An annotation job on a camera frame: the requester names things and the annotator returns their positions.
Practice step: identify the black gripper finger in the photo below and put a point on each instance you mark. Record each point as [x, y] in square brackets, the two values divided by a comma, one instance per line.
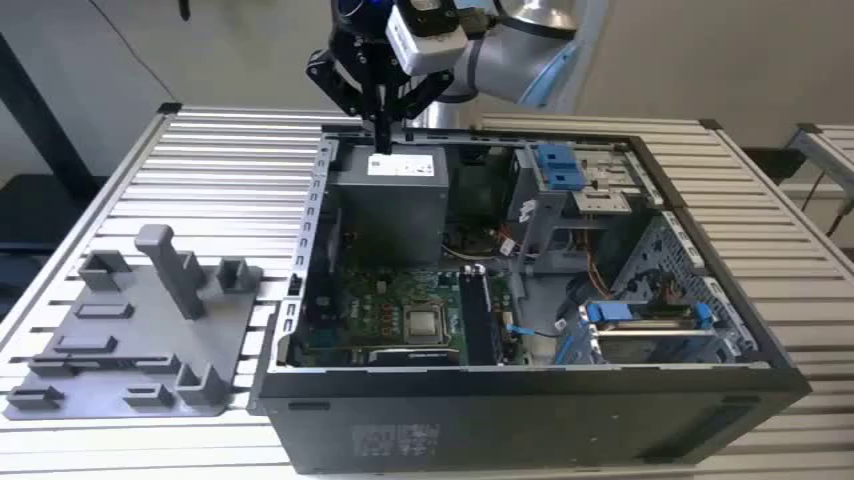
[336, 80]
[420, 97]

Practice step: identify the green RAM stick white label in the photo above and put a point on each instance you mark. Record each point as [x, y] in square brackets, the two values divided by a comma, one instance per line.
[100, 360]

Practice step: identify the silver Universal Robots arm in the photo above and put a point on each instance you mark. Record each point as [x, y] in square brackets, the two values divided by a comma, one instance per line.
[507, 60]

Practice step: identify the grey power supply unit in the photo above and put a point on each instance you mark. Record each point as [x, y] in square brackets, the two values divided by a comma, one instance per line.
[387, 220]

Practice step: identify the blue drive bay latch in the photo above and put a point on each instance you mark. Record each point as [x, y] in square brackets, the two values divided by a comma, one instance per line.
[559, 172]

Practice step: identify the small black hanging object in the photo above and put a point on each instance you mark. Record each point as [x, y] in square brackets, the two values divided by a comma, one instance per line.
[184, 9]

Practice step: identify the green motherboard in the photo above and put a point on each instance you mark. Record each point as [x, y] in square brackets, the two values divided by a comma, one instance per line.
[363, 300]

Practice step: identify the silver CPU in socket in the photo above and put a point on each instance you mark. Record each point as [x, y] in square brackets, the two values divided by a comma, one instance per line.
[424, 326]

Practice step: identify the black graphics card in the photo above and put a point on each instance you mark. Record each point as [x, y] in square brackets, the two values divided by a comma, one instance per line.
[414, 356]

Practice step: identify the black box behind table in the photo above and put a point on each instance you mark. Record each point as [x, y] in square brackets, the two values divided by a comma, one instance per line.
[767, 162]

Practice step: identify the grey plastic parts rack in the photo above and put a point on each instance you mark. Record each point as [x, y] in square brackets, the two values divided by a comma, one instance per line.
[200, 340]

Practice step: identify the hard disk in blue carrier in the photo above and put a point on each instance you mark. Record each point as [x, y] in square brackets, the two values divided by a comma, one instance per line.
[640, 325]

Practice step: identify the metal slat side table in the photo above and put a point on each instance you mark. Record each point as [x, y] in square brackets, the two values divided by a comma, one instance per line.
[834, 150]

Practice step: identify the black open PC case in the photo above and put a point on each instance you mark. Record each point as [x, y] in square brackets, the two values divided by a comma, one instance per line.
[467, 425]

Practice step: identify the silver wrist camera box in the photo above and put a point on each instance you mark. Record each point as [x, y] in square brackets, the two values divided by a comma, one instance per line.
[427, 50]

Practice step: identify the black furniture frame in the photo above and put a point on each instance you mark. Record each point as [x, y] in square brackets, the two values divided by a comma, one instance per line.
[49, 130]

